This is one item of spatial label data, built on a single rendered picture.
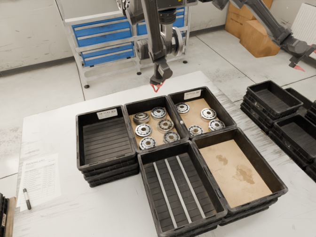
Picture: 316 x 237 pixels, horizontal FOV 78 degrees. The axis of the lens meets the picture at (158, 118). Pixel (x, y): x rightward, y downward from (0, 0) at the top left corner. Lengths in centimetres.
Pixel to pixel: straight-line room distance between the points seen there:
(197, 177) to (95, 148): 61
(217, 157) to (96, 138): 73
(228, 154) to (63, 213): 95
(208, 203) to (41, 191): 93
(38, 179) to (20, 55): 277
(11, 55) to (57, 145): 260
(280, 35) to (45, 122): 161
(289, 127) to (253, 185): 115
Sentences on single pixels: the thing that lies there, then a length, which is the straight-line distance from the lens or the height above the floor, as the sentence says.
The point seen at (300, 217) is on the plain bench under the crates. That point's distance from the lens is 133.
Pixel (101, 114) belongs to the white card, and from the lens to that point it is 131.
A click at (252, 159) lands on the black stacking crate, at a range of 118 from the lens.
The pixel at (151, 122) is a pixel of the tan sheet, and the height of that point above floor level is 83.
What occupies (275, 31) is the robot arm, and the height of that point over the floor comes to 138.
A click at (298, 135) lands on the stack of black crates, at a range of 216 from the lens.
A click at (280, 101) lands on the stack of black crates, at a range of 225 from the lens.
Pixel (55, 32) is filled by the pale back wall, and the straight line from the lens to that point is 371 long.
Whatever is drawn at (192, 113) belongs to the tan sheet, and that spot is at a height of 83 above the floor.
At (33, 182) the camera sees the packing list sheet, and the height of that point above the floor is 70.
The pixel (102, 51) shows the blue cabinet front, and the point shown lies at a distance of 294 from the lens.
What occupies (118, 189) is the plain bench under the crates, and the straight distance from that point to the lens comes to 121.
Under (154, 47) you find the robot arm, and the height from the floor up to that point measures 136.
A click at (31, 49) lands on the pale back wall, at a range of 384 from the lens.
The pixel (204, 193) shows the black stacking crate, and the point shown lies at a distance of 106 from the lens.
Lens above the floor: 179
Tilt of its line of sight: 47 degrees down
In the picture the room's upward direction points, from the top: 2 degrees counter-clockwise
